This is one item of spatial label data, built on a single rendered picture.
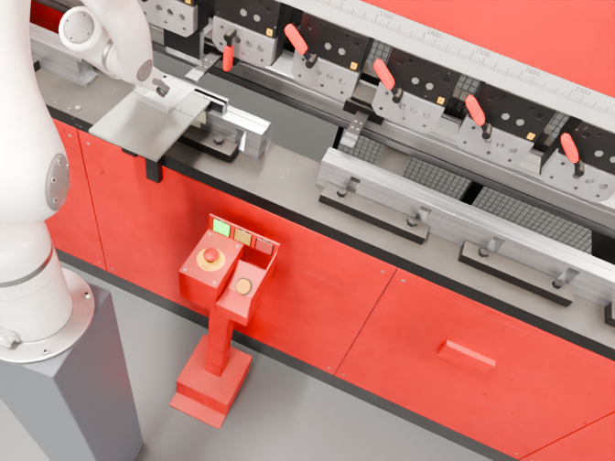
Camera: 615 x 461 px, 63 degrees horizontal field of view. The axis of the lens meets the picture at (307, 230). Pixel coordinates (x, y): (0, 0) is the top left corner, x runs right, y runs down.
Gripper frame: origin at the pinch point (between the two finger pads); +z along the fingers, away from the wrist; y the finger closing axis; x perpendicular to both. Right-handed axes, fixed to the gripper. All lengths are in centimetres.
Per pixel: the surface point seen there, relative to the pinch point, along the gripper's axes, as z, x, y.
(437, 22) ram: -19, -32, -57
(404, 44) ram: -15, -28, -52
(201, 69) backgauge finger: 17.9, -11.7, -1.1
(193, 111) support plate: 8.1, 0.6, -8.7
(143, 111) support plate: 3.2, 6.6, 0.9
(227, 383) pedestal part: 59, 77, -42
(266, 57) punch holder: -4.8, -16.5, -24.5
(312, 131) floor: 169, -35, -6
